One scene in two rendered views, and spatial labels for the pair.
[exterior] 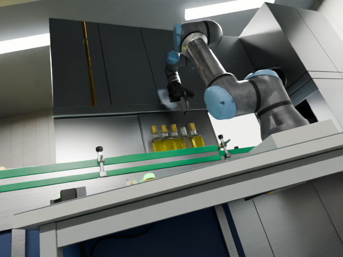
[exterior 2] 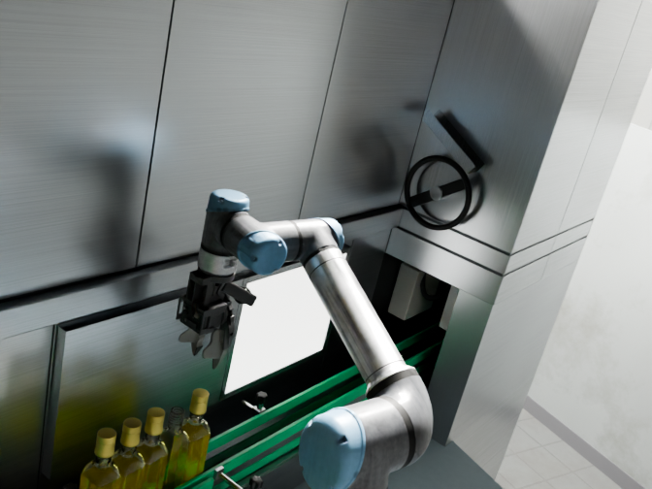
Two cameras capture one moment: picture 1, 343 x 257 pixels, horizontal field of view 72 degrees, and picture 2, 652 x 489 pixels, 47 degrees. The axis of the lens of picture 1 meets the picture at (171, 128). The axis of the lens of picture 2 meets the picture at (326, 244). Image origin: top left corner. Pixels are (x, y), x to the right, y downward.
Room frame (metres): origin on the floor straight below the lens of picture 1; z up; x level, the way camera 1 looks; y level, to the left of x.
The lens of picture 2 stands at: (0.03, 0.41, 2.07)
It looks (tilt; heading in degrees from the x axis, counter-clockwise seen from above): 21 degrees down; 329
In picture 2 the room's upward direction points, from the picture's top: 14 degrees clockwise
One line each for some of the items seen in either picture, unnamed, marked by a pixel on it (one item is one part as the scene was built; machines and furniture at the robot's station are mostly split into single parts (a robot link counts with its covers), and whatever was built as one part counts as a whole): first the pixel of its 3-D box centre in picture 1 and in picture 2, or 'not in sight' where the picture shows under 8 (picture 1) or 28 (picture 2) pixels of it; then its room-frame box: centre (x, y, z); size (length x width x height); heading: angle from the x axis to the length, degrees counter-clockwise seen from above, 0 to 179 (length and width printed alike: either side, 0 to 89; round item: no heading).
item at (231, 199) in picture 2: (171, 71); (226, 222); (1.25, -0.10, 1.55); 0.09 x 0.08 x 0.11; 11
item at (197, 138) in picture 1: (199, 151); (187, 460); (1.26, -0.12, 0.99); 0.06 x 0.06 x 0.21; 25
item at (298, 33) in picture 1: (301, 60); (532, 125); (1.77, -1.25, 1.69); 0.70 x 0.37 x 0.89; 116
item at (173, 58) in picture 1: (175, 60); (262, 244); (1.16, -0.13, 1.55); 0.11 x 0.11 x 0.08; 11
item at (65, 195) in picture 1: (74, 202); not in sight; (0.80, 0.39, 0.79); 0.08 x 0.08 x 0.08; 26
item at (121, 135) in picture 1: (201, 122); (199, 162); (1.92, -0.27, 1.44); 2.34 x 0.79 x 1.38; 116
